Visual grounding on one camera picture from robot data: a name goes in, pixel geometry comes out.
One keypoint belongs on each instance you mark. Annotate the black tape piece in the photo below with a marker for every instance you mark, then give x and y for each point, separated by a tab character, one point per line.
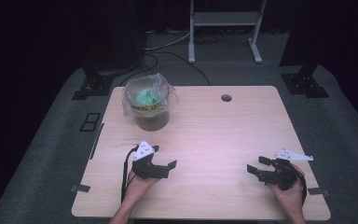
318	191
80	188

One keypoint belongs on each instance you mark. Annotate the plastic-lined bin with green item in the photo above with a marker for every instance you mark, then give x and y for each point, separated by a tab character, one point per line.
130	107

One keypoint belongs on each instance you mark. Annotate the yellow printed wrapper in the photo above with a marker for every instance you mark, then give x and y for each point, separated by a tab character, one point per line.
146	109

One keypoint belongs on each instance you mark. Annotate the person's right hand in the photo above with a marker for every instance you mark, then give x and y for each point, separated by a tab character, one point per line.
289	197

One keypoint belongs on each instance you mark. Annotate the person's left hand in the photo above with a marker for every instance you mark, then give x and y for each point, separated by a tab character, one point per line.
138	186

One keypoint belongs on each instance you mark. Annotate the white metal stand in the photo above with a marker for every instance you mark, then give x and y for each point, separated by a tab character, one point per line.
227	18

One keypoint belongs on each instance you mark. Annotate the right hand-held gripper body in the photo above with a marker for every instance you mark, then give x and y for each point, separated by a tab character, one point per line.
281	175

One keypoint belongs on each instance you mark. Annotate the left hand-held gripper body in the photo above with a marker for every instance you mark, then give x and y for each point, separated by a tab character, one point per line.
147	168

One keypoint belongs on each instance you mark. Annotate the green crumpled paper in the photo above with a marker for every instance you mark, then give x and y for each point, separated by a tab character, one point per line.
146	97

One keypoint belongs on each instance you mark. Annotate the black metal stand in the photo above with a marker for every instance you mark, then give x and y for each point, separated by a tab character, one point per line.
96	82
304	81

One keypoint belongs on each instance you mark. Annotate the brown round trash bin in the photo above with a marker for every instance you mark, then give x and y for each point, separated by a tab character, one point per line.
152	122

